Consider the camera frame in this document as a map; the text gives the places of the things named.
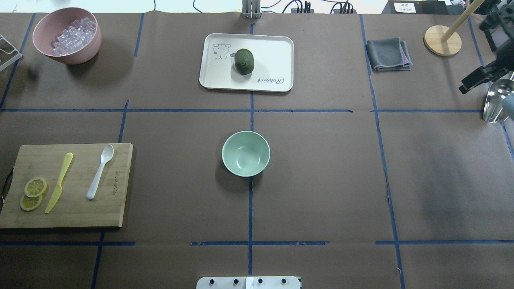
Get white plastic spoon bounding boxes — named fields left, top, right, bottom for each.
left=86, top=144, right=114, bottom=200

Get lemon slice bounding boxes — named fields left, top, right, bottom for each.
left=24, top=176, right=48, bottom=197
left=19, top=195, right=43, bottom=212

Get clear ice cubes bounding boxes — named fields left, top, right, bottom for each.
left=51, top=17, right=97, bottom=56

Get aluminium frame post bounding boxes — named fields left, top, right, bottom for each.
left=242, top=0, right=262, bottom=19

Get white rabbit tray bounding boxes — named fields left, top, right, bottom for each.
left=199, top=33, right=294, bottom=93

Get light green bowl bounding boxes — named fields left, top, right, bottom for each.
left=221, top=130, right=271, bottom=177

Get lemon slice upper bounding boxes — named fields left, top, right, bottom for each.
left=24, top=176, right=48, bottom=197

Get bamboo cutting board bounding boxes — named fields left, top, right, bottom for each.
left=1, top=143, right=133, bottom=229

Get wooden mug tree stand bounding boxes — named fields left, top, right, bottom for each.
left=423, top=0, right=484, bottom=57

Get black box with label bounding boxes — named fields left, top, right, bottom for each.
left=381, top=0, right=449, bottom=15

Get pink bowl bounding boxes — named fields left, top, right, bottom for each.
left=32, top=7, right=102, bottom=65

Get yellow plastic knife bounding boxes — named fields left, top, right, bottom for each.
left=44, top=152, right=74, bottom=214

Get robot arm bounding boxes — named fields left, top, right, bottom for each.
left=459, top=4, right=514, bottom=94

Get black power strip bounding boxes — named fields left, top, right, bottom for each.
left=281, top=0, right=366, bottom=14

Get green lime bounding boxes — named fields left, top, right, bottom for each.
left=234, top=48, right=255, bottom=75

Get lemon slice lower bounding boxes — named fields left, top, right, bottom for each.
left=19, top=195, right=43, bottom=212

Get metal scoop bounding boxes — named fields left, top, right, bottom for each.
left=482, top=79, right=514, bottom=123

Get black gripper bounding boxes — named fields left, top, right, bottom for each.
left=459, top=0, right=514, bottom=94

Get grey folded cloth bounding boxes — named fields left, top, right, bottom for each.
left=366, top=38, right=413, bottom=71

